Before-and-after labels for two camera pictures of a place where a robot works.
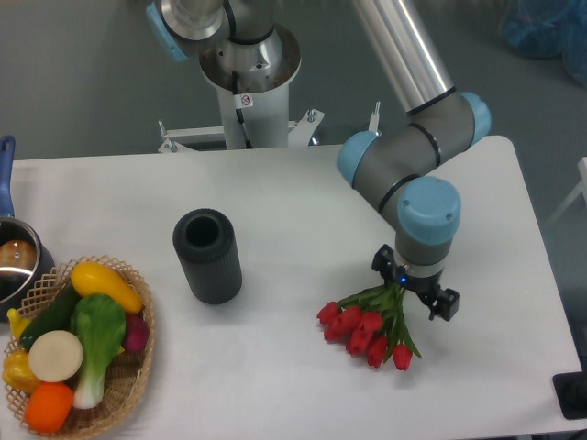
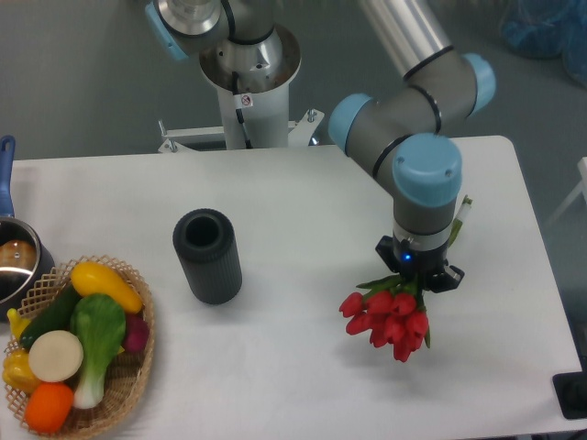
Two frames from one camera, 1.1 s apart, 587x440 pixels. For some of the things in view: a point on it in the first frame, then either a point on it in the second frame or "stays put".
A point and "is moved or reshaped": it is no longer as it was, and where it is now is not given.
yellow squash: [93, 278] stays put
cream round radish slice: [56, 356] stays put
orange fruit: [48, 407] stays put
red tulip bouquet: [371, 323] is moved or reshaped
